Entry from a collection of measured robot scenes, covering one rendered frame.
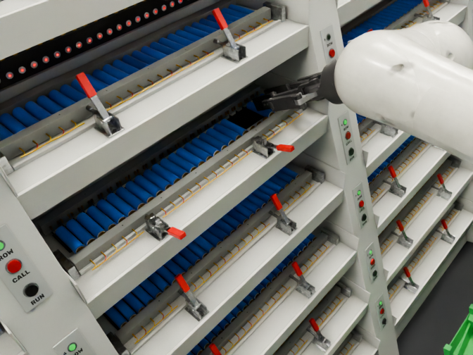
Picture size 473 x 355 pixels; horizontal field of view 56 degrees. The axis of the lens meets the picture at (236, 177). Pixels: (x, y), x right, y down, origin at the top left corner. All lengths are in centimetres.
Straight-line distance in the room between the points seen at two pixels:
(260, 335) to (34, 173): 62
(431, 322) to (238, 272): 95
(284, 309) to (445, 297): 84
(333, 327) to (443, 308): 58
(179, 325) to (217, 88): 43
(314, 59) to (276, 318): 58
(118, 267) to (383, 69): 48
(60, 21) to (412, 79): 43
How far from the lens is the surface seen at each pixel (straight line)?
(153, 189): 81
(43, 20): 62
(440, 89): 53
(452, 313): 175
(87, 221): 79
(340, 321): 129
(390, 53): 55
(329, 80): 77
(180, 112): 72
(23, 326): 69
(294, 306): 109
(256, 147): 87
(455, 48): 67
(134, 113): 70
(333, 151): 102
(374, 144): 121
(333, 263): 116
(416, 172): 144
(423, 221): 156
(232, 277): 91
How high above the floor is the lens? 132
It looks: 29 degrees down
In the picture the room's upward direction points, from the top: 19 degrees counter-clockwise
